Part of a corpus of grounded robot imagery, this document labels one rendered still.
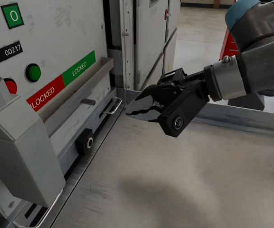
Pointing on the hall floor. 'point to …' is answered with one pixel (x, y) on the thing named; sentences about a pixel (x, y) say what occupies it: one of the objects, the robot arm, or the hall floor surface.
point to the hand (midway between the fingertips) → (129, 113)
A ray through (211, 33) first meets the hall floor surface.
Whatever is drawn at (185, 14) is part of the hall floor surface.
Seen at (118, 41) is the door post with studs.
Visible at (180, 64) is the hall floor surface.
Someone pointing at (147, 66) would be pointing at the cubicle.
